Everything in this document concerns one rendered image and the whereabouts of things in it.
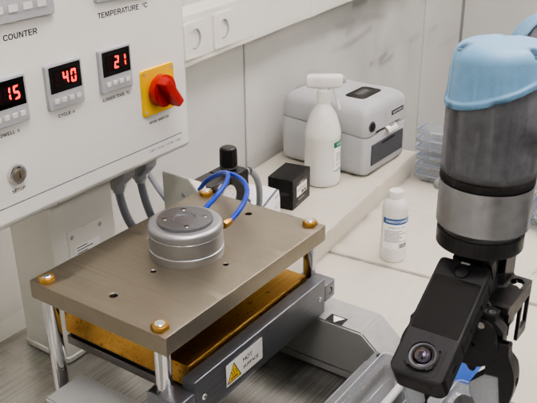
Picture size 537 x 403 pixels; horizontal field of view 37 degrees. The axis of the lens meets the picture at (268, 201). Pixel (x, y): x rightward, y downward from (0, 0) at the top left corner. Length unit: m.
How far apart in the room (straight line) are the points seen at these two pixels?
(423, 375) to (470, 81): 0.22
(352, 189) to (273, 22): 0.41
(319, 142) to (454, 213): 1.11
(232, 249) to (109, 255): 0.13
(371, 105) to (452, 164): 1.18
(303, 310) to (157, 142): 0.27
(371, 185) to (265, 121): 0.32
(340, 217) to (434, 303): 0.99
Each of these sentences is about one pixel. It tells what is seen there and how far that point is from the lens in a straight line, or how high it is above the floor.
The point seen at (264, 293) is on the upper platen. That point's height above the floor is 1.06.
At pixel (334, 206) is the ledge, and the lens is 1.68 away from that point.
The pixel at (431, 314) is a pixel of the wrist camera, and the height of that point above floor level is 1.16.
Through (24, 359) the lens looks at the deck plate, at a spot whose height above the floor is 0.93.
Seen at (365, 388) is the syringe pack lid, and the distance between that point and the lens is 0.82.
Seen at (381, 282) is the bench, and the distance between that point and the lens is 1.50.
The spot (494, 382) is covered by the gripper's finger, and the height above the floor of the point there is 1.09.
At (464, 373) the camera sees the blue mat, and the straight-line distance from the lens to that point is 1.29.
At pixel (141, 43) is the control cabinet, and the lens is 0.92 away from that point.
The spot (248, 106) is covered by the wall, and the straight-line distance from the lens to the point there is 1.84.
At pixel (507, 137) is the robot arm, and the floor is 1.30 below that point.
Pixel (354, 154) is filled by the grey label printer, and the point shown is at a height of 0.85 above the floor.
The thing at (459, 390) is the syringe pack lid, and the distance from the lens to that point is 0.83.
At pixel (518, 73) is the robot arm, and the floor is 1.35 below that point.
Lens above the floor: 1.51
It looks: 25 degrees down
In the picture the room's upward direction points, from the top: 1 degrees counter-clockwise
